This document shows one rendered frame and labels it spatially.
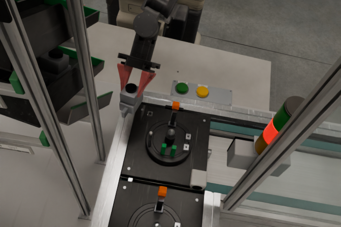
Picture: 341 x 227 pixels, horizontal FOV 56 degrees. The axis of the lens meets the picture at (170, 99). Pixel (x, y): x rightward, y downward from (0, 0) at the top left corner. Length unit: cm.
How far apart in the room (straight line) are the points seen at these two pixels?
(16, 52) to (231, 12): 265
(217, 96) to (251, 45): 165
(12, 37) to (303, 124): 41
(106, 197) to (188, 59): 66
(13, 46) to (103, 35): 101
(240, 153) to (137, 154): 36
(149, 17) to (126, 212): 50
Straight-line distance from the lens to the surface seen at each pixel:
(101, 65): 81
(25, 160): 111
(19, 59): 40
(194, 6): 177
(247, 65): 137
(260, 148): 66
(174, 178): 93
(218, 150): 105
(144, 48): 83
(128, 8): 154
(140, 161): 94
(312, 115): 50
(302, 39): 297
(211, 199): 95
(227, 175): 102
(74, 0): 54
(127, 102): 86
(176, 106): 92
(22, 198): 107
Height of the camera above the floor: 184
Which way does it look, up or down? 56 degrees down
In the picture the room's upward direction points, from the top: 11 degrees clockwise
